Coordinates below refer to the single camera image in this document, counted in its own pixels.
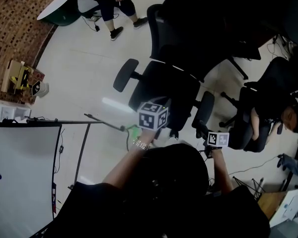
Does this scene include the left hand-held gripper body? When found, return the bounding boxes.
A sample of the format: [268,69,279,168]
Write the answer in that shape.
[136,97,172,132]

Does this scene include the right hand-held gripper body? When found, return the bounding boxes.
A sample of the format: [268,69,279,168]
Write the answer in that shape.
[195,119,230,148]

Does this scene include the black office chair armrest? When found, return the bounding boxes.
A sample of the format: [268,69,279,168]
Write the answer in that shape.
[113,58,140,93]
[191,91,216,134]

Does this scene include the black office chair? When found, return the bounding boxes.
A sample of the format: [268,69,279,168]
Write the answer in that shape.
[113,0,262,143]

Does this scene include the person's left forearm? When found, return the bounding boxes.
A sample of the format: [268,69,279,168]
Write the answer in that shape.
[102,129,155,190]

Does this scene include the person's right forearm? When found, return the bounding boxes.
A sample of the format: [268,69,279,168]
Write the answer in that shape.
[211,145,234,194]

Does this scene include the black mesh chair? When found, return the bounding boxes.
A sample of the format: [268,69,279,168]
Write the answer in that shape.
[219,56,298,154]

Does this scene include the black tripod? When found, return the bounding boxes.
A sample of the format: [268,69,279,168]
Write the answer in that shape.
[232,175,266,201]

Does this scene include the black metal stand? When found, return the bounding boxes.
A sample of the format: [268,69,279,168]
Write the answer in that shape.
[26,113,131,191]

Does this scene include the wooden table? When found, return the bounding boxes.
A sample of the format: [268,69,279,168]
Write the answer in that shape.
[257,191,288,220]

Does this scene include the white paper box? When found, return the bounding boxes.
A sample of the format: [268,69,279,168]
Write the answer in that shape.
[269,187,298,228]

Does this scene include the person's black shirt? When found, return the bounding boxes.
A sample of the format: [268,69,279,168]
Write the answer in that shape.
[44,181,272,238]

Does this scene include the small white bin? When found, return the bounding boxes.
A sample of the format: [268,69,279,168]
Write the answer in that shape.
[31,81,50,98]

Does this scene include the red box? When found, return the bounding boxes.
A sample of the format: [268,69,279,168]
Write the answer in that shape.
[31,69,46,82]

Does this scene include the white plastic box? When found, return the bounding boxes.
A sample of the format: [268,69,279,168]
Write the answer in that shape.
[0,99,32,122]

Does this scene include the dark desk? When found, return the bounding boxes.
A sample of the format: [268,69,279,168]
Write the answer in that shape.
[191,0,298,60]

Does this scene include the whiteboard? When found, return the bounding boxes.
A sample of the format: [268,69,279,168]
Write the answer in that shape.
[0,121,63,238]

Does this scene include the cardboard box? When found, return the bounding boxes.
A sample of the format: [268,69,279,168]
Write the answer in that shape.
[0,59,32,94]

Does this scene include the round white table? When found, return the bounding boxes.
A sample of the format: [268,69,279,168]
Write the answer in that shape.
[36,0,81,26]

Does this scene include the green cable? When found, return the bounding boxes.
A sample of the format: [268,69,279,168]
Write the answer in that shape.
[120,123,141,151]

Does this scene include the silver bracelet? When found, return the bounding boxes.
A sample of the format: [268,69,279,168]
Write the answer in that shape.
[132,137,150,151]

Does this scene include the black floor cable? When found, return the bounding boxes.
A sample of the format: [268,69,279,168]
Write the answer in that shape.
[227,154,282,176]

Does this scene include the black power adapter cable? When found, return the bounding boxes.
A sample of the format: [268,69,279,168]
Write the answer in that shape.
[81,13,120,32]

